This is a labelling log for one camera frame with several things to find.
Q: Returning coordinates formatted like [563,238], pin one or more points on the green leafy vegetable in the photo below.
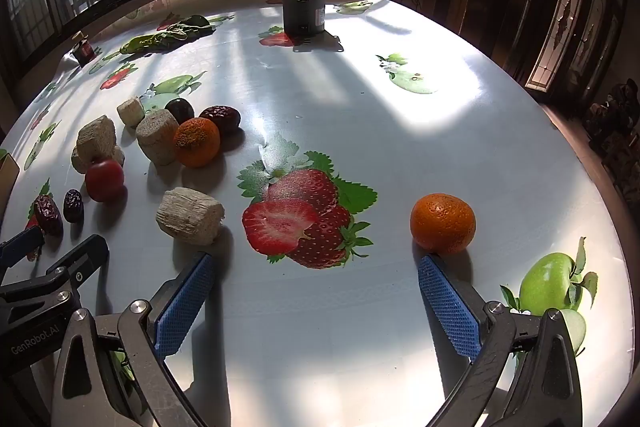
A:
[177,34]

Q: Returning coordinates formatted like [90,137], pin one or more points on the beige angular cob piece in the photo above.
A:
[96,140]

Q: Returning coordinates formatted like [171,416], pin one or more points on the dark plum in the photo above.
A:
[181,109]

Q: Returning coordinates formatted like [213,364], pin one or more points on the orange tangerine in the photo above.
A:
[442,224]
[197,142]

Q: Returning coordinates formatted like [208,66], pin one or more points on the low beige cob piece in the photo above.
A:
[81,165]

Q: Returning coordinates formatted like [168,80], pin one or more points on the large beige corn cob piece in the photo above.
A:
[190,216]

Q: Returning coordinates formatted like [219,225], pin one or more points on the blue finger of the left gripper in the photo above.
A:
[83,260]
[29,241]

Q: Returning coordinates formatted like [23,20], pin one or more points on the small dark red jar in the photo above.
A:
[82,49]

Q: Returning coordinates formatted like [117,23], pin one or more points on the fruit print tablecloth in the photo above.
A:
[323,320]

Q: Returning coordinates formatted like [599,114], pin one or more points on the red tomato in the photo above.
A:
[104,180]

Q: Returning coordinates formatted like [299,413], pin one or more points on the beige round cob piece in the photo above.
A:
[155,136]

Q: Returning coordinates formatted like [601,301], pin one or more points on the small dark jujube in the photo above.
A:
[73,207]

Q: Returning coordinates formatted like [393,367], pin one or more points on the cardboard box tray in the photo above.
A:
[9,172]

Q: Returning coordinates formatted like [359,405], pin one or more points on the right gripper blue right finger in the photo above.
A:
[457,320]

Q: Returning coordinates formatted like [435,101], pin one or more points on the dark red jujube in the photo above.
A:
[48,216]

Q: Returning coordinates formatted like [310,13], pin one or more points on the large red jujube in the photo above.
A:
[227,119]

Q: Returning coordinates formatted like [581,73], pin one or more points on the wooden door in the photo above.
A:
[577,46]

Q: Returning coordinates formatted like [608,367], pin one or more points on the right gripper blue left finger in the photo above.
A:
[177,303]

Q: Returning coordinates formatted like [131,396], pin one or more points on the small beige cob piece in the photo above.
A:
[131,112]

